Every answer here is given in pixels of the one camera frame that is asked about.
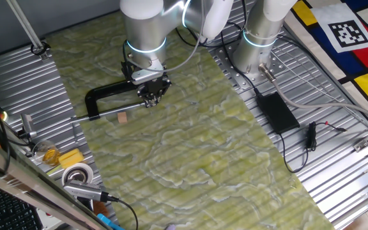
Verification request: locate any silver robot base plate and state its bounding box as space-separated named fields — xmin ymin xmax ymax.
xmin=209 ymin=30 xmax=287 ymax=92

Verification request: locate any colourful board with marker tag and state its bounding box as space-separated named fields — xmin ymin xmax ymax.
xmin=282 ymin=0 xmax=368 ymax=118

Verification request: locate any bundled black cable with red wire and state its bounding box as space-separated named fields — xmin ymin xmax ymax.
xmin=305 ymin=120 xmax=348 ymax=151

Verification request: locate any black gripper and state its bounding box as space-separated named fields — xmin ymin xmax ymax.
xmin=136 ymin=76 xmax=173 ymax=109

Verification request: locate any blue plastic tool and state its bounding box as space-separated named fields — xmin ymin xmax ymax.
xmin=96 ymin=213 xmax=126 ymax=230

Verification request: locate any thick grey robot cable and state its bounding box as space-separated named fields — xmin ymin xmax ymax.
xmin=257 ymin=63 xmax=368 ymax=124

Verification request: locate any metal frame bar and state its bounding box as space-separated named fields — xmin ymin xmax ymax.
xmin=0 ymin=130 xmax=111 ymax=230

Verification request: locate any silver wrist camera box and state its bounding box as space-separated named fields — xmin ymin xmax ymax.
xmin=131 ymin=68 xmax=166 ymax=86

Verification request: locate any black power adapter brick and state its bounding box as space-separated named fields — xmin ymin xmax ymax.
xmin=256 ymin=91 xmax=301 ymax=135

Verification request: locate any brown round object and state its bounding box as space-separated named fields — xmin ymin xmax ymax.
xmin=93 ymin=200 xmax=110 ymax=218

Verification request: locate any slanted aluminium pole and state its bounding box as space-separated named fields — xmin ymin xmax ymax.
xmin=5 ymin=0 xmax=51 ymax=61

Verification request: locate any grey box with red button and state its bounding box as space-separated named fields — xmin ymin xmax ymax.
xmin=36 ymin=208 xmax=65 ymax=230

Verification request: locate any black C-clamp with steel screw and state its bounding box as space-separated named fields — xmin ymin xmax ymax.
xmin=70 ymin=79 xmax=146 ymax=122

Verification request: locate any light grey gripper cable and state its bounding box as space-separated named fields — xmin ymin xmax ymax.
xmin=125 ymin=0 xmax=204 ymax=73

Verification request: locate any thin black adapter cable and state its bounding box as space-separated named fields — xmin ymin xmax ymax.
xmin=278 ymin=132 xmax=309 ymax=174

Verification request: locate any glass beaker with yellow liquid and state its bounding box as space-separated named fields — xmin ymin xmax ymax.
xmin=31 ymin=139 xmax=62 ymax=167

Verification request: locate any black camera cable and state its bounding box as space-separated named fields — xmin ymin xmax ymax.
xmin=107 ymin=194 xmax=139 ymax=230

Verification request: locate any green marble pattern mat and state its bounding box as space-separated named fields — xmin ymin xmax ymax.
xmin=45 ymin=9 xmax=337 ymax=230

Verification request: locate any pale green stick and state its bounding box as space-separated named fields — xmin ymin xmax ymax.
xmin=45 ymin=165 xmax=62 ymax=176

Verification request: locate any black keyboard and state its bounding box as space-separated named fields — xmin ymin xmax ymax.
xmin=0 ymin=185 xmax=44 ymax=230

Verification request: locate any yellow sponge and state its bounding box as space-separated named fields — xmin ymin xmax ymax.
xmin=57 ymin=148 xmax=85 ymax=169

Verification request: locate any silver handheld tool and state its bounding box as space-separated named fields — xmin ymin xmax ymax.
xmin=63 ymin=179 xmax=111 ymax=203

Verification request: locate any small camera on black stand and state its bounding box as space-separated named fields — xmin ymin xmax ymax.
xmin=17 ymin=113 xmax=38 ymax=140

